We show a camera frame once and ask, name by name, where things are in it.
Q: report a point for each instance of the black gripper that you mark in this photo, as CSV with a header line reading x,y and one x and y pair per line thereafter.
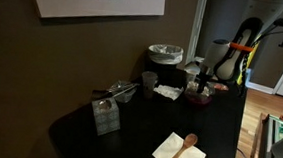
x,y
206,73

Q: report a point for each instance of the clear plastic lunchbox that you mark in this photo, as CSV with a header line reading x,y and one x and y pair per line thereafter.
x,y
191,89

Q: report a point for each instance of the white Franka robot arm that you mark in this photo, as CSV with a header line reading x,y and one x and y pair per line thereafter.
x,y
217,51

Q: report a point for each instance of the dark red plate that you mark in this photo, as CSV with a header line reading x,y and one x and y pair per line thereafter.
x,y
196,101

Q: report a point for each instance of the crumpled plastic wrapper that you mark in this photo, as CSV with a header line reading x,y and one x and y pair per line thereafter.
x,y
221,87

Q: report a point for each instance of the patterned paper cup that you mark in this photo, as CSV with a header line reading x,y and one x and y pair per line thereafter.
x,y
192,67

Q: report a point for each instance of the crumpled white napkin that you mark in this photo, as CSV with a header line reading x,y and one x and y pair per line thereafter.
x,y
168,92

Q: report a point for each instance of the black trash bin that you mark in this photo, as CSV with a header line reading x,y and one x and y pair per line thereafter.
x,y
163,74

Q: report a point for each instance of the white trash bin liner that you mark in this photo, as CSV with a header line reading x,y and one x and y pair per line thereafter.
x,y
164,55

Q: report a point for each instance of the clear plastic cup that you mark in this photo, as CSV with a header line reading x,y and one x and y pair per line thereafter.
x,y
148,84

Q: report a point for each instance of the yellow black striped band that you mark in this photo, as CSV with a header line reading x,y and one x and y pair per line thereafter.
x,y
249,63

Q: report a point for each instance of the wooden spoon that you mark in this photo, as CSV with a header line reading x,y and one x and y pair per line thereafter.
x,y
190,140

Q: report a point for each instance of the wooden board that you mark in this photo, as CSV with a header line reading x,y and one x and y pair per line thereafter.
x,y
255,153

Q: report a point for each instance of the white door frame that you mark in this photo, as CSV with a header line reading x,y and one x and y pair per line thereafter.
x,y
196,26

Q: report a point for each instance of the white wall painting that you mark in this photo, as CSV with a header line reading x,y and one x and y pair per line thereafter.
x,y
86,1

